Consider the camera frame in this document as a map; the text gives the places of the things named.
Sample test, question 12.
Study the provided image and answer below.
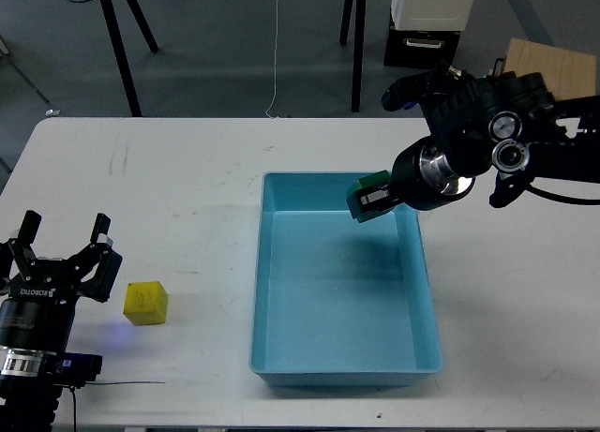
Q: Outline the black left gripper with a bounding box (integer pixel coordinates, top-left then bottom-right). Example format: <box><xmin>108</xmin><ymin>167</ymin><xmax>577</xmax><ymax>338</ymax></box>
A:
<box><xmin>1</xmin><ymin>210</ymin><xmax>123</xmax><ymax>354</ymax></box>

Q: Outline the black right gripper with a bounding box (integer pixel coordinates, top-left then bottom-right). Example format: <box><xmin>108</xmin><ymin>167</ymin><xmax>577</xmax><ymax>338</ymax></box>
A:
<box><xmin>359</xmin><ymin>141</ymin><xmax>474</xmax><ymax>212</ymax></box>

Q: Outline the green block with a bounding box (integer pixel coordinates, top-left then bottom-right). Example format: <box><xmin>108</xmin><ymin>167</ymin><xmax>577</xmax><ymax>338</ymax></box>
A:
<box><xmin>346</xmin><ymin>170</ymin><xmax>398</xmax><ymax>223</ymax></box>

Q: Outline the yellow block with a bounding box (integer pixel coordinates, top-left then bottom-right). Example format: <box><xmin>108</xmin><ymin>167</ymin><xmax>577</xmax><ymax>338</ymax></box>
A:
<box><xmin>123</xmin><ymin>281</ymin><xmax>169</xmax><ymax>326</ymax></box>

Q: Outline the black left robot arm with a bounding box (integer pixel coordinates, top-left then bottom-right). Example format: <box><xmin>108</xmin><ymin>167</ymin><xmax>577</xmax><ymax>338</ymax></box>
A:
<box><xmin>1</xmin><ymin>211</ymin><xmax>123</xmax><ymax>431</ymax></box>

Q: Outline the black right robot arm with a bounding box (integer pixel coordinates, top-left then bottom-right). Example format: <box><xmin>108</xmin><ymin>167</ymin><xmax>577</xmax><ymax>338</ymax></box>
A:
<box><xmin>346</xmin><ymin>64</ymin><xmax>599</xmax><ymax>222</ymax></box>

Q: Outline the light blue plastic box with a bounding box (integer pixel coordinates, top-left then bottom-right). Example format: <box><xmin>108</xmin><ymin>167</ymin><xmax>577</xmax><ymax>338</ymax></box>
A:
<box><xmin>249</xmin><ymin>172</ymin><xmax>443</xmax><ymax>386</ymax></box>

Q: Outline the black drawer cabinet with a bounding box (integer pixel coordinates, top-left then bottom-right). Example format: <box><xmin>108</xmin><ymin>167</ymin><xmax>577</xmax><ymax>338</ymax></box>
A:
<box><xmin>383</xmin><ymin>23</ymin><xmax>461</xmax><ymax>69</ymax></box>

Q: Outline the white plastic crate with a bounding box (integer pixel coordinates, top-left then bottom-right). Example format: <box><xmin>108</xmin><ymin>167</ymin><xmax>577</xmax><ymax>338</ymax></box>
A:
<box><xmin>390</xmin><ymin>0</ymin><xmax>474</xmax><ymax>32</ymax></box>

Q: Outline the grey metal stand leg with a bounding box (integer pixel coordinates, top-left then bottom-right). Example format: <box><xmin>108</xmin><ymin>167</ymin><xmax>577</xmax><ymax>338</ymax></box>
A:
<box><xmin>1</xmin><ymin>37</ymin><xmax>50</xmax><ymax>104</ymax></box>

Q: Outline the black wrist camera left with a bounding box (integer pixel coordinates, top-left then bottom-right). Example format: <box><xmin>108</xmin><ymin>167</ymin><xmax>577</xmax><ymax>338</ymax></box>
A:
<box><xmin>43</xmin><ymin>352</ymin><xmax>103</xmax><ymax>388</ymax></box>

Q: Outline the thin black cable tie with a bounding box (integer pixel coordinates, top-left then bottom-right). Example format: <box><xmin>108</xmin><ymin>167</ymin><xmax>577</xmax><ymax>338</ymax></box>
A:
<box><xmin>87</xmin><ymin>380</ymin><xmax>166</xmax><ymax>386</ymax></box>

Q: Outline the black right table leg frame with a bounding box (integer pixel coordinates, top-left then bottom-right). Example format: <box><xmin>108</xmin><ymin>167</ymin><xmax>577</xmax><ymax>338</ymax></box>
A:
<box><xmin>338</xmin><ymin>0</ymin><xmax>367</xmax><ymax>112</ymax></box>

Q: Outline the black table leg frame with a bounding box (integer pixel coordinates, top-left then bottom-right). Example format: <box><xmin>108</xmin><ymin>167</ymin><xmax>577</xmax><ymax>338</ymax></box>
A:
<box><xmin>338</xmin><ymin>0</ymin><xmax>367</xmax><ymax>112</ymax></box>
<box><xmin>94</xmin><ymin>0</ymin><xmax>159</xmax><ymax>119</ymax></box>

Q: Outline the white hanging cord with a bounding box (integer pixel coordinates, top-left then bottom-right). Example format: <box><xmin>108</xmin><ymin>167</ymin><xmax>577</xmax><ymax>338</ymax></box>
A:
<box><xmin>264</xmin><ymin>0</ymin><xmax>282</xmax><ymax>120</ymax></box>

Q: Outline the wooden box with handles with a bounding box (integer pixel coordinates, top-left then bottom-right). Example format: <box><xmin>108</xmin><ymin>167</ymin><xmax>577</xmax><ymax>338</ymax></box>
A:
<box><xmin>488</xmin><ymin>38</ymin><xmax>597</xmax><ymax>100</ymax></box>

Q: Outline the black left table leg frame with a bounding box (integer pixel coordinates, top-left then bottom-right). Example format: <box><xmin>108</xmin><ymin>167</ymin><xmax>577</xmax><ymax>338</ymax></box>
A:
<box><xmin>94</xmin><ymin>0</ymin><xmax>159</xmax><ymax>119</ymax></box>

